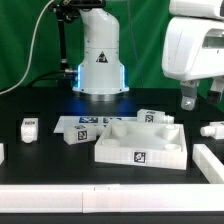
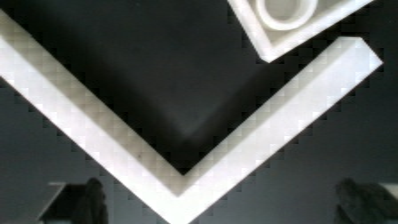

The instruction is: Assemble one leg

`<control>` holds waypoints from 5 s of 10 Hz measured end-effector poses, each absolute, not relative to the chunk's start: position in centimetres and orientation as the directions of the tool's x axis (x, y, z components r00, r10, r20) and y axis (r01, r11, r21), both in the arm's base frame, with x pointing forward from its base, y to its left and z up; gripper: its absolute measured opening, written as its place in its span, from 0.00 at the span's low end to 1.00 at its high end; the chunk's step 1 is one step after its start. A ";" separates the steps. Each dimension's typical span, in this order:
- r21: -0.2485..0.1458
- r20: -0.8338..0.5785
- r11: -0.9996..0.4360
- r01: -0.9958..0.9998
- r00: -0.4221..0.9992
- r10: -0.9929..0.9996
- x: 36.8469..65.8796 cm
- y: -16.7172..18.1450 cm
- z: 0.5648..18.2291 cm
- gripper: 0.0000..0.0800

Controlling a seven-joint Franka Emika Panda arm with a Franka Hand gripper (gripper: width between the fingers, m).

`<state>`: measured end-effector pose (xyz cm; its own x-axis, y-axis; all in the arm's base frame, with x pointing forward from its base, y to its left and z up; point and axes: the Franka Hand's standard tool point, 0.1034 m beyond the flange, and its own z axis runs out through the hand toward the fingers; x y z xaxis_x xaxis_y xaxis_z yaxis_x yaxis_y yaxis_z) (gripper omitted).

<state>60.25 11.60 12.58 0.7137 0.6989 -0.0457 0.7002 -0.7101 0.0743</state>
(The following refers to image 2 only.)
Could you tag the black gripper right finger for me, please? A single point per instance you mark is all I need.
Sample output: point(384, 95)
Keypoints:
point(368, 203)

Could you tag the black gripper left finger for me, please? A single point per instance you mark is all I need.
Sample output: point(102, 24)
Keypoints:
point(77, 206)

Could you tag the white square table top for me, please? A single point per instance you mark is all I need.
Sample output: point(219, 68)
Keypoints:
point(283, 22)

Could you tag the white L-shaped obstacle fence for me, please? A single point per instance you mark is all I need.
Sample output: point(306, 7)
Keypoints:
point(180, 181)

